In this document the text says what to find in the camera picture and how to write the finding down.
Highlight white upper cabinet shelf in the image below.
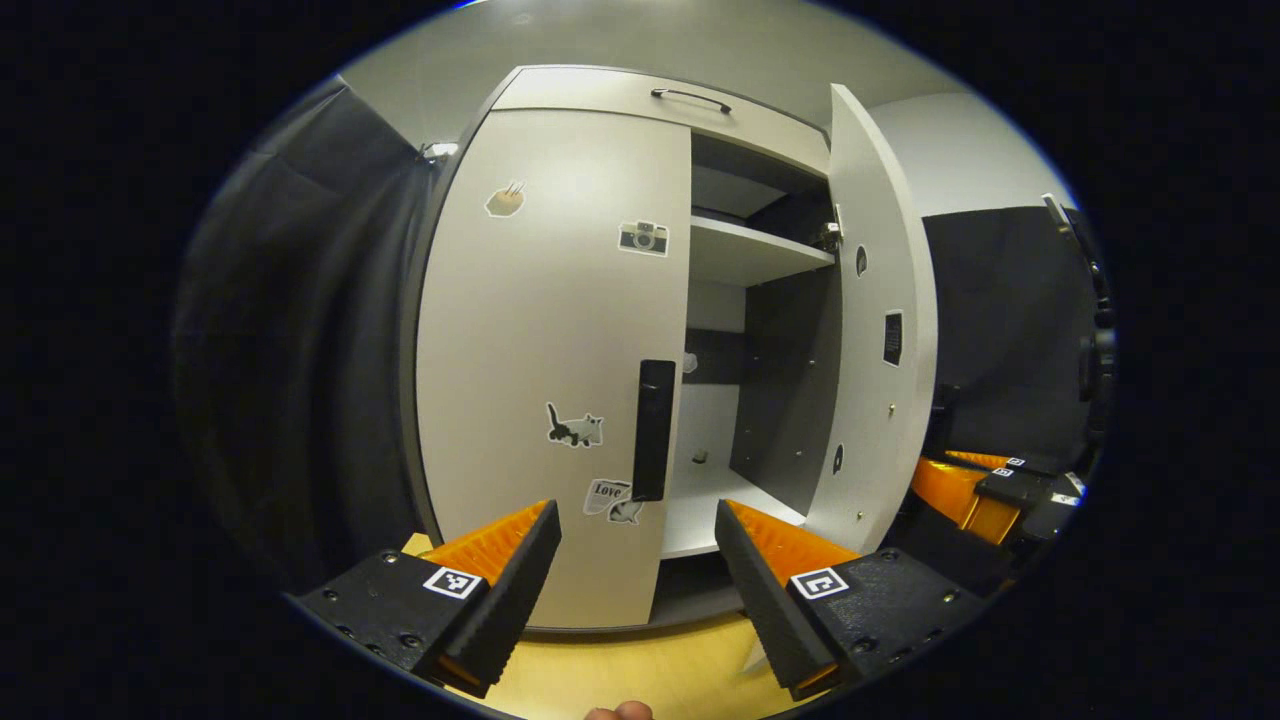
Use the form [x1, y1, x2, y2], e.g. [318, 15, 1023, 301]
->
[690, 215, 836, 288]

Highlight black door handle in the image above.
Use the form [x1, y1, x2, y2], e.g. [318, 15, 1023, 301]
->
[632, 360, 678, 503]

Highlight grey cabinet door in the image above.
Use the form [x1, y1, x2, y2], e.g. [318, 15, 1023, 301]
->
[805, 83, 941, 556]
[415, 108, 693, 631]

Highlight white cabinet shelf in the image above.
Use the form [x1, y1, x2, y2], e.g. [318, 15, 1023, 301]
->
[690, 215, 836, 288]
[660, 465, 806, 561]

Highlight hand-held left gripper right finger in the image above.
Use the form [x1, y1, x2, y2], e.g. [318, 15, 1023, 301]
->
[714, 498, 986, 701]

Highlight grey double-door shoe cabinet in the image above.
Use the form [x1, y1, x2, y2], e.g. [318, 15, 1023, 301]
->
[400, 65, 843, 636]

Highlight white lower cabinet shelf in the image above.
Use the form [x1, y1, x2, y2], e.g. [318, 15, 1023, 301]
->
[660, 465, 806, 561]

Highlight dark drawer handle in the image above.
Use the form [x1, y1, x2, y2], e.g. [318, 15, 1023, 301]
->
[650, 88, 733, 115]

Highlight black backdrop cloth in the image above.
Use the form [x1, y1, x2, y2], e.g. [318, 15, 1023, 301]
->
[175, 80, 441, 591]
[920, 205, 1096, 471]

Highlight grey cabinet drawer front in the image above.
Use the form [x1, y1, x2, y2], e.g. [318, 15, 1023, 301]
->
[492, 66, 831, 179]

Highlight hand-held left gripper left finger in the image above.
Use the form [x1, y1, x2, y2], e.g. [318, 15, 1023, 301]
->
[288, 498, 563, 699]

